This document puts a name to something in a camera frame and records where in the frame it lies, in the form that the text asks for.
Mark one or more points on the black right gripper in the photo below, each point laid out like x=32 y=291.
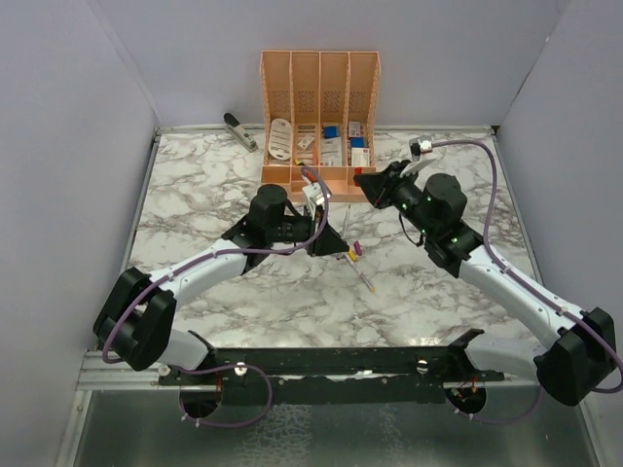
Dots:
x=378 y=187

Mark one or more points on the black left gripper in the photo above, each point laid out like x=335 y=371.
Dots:
x=328 y=241

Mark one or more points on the red pen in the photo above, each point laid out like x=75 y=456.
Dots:
x=346 y=221

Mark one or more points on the yellow pen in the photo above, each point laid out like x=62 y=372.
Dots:
x=359 y=272

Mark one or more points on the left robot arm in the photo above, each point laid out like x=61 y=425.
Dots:
x=135 y=325

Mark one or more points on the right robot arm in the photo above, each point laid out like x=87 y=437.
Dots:
x=577 y=348

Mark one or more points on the white red card box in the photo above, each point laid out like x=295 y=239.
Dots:
x=360 y=157

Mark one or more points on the blue eraser box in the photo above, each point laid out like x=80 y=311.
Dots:
x=358 y=142
x=330 y=132

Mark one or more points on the white paper packet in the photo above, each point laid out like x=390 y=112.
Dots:
x=331 y=152

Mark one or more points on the white red staples box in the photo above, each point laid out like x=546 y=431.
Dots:
x=356 y=129

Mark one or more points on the peach plastic desk organizer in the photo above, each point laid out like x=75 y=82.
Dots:
x=311 y=90

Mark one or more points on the white oval label card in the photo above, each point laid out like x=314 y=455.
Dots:
x=280 y=140

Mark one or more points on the black grey stapler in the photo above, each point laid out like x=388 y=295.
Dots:
x=238 y=131

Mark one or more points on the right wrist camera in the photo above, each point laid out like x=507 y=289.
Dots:
x=421 y=153

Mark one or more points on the black mounting rail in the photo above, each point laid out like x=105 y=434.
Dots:
x=402 y=389

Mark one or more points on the aluminium frame rail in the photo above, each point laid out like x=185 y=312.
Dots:
x=97 y=370

